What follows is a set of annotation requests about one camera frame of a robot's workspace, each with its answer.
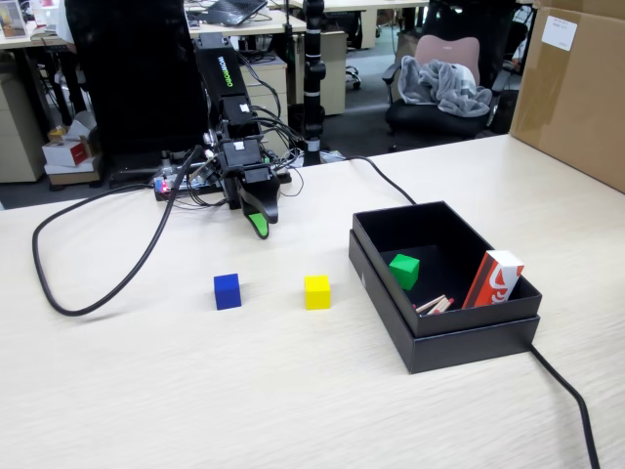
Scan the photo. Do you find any thin black stand pole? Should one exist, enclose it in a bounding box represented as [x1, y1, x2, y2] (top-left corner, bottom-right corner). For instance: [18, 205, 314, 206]
[282, 0, 299, 107]

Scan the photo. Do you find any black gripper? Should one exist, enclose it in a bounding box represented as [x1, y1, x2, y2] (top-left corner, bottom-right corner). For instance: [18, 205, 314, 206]
[217, 137, 283, 241]

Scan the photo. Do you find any acrylic sign stand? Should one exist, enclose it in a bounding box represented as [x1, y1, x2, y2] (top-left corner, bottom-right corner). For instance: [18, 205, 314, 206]
[0, 0, 29, 40]

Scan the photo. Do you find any large brown cardboard box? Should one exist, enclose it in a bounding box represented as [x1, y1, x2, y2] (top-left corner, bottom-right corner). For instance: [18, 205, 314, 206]
[507, 0, 625, 195]

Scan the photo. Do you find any thick black power cable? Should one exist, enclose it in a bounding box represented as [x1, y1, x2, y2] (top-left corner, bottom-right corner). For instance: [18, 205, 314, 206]
[341, 155, 602, 469]

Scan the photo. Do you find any yellow cube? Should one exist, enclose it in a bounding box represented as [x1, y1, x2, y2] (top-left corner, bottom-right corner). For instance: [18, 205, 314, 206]
[304, 275, 332, 311]

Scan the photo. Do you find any black jointed pole stand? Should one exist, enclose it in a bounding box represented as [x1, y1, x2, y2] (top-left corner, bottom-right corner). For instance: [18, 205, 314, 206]
[301, 0, 327, 166]

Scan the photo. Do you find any grey blanket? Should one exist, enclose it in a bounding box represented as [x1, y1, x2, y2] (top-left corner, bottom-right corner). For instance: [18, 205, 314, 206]
[398, 55, 493, 118]

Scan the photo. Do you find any tall black office chair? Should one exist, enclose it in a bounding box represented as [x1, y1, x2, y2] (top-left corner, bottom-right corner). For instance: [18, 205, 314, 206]
[64, 0, 212, 190]

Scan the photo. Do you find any red white matchbox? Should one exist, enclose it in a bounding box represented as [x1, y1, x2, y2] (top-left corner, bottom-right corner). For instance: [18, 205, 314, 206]
[461, 250, 526, 310]

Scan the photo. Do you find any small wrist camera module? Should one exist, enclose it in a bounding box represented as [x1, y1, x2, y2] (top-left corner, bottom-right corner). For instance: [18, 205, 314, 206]
[193, 154, 225, 186]

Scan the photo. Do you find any wooden laptop desk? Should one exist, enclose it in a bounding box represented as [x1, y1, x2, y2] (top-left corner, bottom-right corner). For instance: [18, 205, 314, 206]
[187, 7, 309, 38]

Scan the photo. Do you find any black box lid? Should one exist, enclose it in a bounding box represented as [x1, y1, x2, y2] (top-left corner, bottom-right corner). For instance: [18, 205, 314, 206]
[348, 229, 541, 375]

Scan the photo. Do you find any thick black camera cable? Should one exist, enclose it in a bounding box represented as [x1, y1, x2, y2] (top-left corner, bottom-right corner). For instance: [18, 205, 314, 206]
[31, 145, 204, 318]

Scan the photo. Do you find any robot base circuit board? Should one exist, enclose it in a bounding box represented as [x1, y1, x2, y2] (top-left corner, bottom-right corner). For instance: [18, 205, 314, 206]
[152, 165, 294, 203]

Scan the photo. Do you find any blue cube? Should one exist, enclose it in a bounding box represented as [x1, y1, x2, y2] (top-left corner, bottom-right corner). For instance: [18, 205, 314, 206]
[213, 273, 242, 311]

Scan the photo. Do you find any black armrest office chair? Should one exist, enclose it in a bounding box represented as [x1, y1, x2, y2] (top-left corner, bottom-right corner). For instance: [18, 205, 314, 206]
[382, 0, 529, 150]

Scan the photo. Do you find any beige drawer cabinet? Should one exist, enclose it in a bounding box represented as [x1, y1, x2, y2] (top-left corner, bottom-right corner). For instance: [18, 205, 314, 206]
[243, 56, 290, 150]
[0, 72, 48, 185]
[292, 29, 349, 117]

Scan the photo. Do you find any white red small carton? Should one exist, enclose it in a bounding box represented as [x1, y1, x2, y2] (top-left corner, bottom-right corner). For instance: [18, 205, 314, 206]
[41, 138, 98, 173]

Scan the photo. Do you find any green cube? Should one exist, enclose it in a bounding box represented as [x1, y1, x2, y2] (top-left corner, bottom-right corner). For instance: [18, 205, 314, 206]
[389, 253, 421, 291]

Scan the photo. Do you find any black laptop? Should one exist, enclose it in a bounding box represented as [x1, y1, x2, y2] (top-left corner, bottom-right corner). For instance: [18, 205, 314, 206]
[199, 0, 270, 27]

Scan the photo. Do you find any pink chair cushion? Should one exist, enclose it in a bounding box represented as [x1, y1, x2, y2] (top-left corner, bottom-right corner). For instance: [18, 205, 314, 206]
[413, 34, 482, 85]

